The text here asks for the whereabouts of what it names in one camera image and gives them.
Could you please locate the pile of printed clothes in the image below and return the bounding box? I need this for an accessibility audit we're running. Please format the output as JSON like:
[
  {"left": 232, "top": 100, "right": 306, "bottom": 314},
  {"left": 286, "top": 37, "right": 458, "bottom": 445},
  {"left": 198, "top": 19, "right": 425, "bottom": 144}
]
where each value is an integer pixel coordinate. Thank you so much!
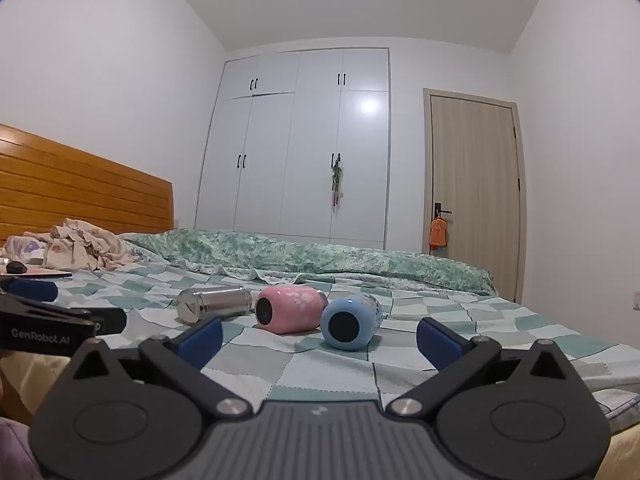
[{"left": 42, "top": 218, "right": 137, "bottom": 274}]

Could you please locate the green floral quilt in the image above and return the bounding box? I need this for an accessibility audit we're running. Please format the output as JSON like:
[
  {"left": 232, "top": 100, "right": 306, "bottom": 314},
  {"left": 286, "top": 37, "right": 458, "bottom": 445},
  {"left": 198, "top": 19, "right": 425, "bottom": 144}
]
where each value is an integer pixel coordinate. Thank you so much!
[{"left": 122, "top": 228, "right": 499, "bottom": 296}]

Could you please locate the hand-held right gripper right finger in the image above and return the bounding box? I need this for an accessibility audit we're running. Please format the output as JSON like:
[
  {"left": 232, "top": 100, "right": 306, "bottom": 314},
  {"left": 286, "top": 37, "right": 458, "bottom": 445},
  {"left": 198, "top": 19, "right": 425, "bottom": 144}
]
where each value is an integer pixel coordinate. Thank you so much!
[{"left": 384, "top": 316, "right": 577, "bottom": 419}]

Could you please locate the white wardrobe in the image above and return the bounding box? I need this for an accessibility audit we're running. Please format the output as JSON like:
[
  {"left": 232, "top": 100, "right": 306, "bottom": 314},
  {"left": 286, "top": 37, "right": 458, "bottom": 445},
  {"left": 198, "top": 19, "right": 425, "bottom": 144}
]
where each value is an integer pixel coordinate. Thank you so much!
[{"left": 194, "top": 47, "right": 391, "bottom": 251}]

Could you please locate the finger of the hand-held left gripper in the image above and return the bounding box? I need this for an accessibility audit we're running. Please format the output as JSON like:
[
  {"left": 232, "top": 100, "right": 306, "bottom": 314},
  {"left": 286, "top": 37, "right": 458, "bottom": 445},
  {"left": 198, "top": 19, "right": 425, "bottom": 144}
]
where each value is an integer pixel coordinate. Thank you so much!
[
  {"left": 86, "top": 306, "right": 129, "bottom": 336},
  {"left": 0, "top": 277, "right": 59, "bottom": 304}
]

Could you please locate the blue cup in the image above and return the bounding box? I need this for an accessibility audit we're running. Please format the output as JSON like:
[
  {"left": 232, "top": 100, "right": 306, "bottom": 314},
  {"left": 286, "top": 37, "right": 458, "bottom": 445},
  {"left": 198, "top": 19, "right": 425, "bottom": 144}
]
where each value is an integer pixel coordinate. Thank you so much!
[{"left": 320, "top": 294, "right": 384, "bottom": 351}]

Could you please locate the wooden door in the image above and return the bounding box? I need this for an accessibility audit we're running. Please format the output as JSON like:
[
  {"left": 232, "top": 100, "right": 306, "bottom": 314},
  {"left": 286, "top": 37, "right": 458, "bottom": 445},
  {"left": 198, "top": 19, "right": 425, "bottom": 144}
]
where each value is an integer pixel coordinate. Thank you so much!
[{"left": 422, "top": 87, "right": 529, "bottom": 306}]

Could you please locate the orange hanging toy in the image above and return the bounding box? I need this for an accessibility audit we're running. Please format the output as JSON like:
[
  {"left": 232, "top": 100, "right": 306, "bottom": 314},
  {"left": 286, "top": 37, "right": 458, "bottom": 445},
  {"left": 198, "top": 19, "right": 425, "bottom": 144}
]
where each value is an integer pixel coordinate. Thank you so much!
[{"left": 428, "top": 217, "right": 449, "bottom": 250}]

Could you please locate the white purple printed cloth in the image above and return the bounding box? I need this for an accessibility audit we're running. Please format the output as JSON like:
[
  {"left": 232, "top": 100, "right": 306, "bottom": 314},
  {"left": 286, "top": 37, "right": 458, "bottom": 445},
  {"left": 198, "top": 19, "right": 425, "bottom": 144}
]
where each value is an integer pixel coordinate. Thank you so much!
[{"left": 2, "top": 233, "right": 54, "bottom": 264}]

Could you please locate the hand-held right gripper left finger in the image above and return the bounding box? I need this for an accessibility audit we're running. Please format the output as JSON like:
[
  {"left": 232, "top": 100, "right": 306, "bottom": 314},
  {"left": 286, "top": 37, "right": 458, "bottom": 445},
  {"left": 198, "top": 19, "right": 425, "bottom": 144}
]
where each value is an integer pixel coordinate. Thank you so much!
[{"left": 70, "top": 317, "right": 252, "bottom": 419}]

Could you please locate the green hanging ornament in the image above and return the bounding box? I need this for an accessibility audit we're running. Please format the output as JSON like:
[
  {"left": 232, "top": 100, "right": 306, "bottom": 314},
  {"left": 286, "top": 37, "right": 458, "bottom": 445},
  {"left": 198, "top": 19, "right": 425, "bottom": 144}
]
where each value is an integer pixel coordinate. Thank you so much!
[{"left": 329, "top": 152, "right": 345, "bottom": 207}]

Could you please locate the pink cup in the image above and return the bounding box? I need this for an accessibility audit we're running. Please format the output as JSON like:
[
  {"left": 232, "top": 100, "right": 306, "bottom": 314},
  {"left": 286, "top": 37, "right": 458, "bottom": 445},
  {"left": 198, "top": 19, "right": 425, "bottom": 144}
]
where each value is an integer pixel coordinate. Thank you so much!
[{"left": 255, "top": 284, "right": 329, "bottom": 334}]

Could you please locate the wooden headboard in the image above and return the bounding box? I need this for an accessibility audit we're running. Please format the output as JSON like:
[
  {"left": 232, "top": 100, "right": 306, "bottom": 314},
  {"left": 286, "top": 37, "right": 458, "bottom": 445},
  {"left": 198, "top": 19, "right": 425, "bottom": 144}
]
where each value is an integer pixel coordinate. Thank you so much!
[{"left": 0, "top": 124, "right": 175, "bottom": 249}]

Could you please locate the checked bed sheet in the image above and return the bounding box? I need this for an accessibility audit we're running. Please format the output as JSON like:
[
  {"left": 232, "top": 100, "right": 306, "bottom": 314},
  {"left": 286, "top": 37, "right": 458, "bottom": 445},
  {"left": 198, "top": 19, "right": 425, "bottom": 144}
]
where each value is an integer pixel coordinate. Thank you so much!
[{"left": 0, "top": 247, "right": 640, "bottom": 433}]

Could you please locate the stainless steel cup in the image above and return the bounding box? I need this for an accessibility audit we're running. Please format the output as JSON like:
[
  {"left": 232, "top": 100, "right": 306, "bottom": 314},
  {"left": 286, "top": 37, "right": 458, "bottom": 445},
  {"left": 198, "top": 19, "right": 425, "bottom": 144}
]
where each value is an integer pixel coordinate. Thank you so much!
[{"left": 176, "top": 285, "right": 253, "bottom": 325}]

